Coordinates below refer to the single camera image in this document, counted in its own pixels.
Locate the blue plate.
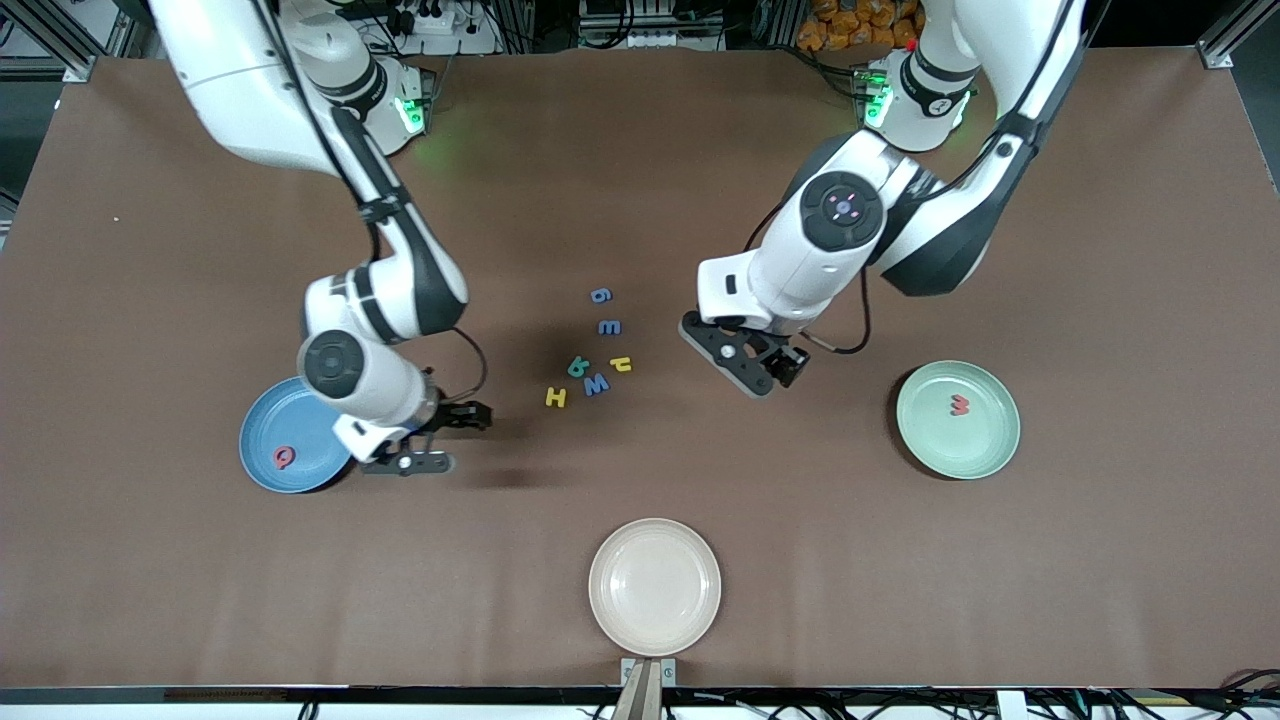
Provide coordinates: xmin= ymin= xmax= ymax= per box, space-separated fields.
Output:
xmin=238 ymin=376 xmax=362 ymax=495

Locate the green plate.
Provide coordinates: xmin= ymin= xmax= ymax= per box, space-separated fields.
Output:
xmin=896 ymin=360 xmax=1022 ymax=482

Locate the beige plate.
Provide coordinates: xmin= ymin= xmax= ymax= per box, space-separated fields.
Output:
xmin=588 ymin=517 xmax=723 ymax=659

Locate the brown table mat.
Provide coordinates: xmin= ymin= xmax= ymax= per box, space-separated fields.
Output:
xmin=0 ymin=48 xmax=1280 ymax=691

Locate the bag of orange items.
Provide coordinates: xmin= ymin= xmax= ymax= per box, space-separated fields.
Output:
xmin=797 ymin=0 xmax=923 ymax=53

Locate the white power strip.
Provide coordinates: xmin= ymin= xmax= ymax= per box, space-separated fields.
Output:
xmin=385 ymin=0 xmax=501 ymax=56

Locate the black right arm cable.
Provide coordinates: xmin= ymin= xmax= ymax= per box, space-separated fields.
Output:
xmin=255 ymin=0 xmax=491 ymax=409

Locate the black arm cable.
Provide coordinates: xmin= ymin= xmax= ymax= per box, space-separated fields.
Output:
xmin=745 ymin=0 xmax=1086 ymax=356
xmin=255 ymin=0 xmax=491 ymax=409

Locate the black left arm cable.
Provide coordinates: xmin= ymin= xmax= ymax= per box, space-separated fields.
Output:
xmin=745 ymin=0 xmax=1086 ymax=356

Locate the black table edge rail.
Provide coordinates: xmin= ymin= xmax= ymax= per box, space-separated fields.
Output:
xmin=0 ymin=685 xmax=1280 ymax=707

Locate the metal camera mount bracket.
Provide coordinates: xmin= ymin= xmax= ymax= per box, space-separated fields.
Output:
xmin=612 ymin=657 xmax=678 ymax=720

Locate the aluminium frame profile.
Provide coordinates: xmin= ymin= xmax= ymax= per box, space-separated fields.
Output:
xmin=1198 ymin=0 xmax=1280 ymax=71
xmin=20 ymin=0 xmax=136 ymax=83

